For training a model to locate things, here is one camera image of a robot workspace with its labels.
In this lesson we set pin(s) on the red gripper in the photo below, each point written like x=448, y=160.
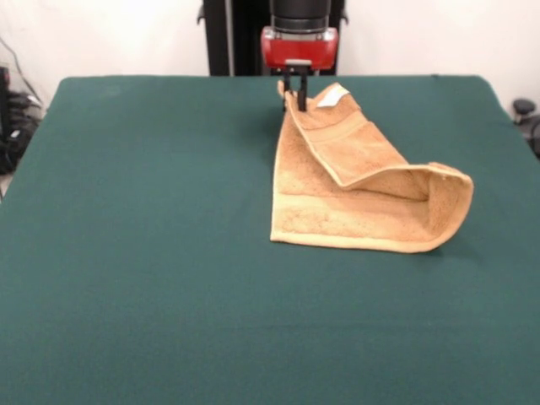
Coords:
x=299, y=52

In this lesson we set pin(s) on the tan terry towel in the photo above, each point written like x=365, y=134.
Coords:
x=358, y=202

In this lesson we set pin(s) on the dark green table cloth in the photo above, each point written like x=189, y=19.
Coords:
x=126, y=295

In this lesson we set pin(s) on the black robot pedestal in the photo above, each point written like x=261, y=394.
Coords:
x=244, y=38

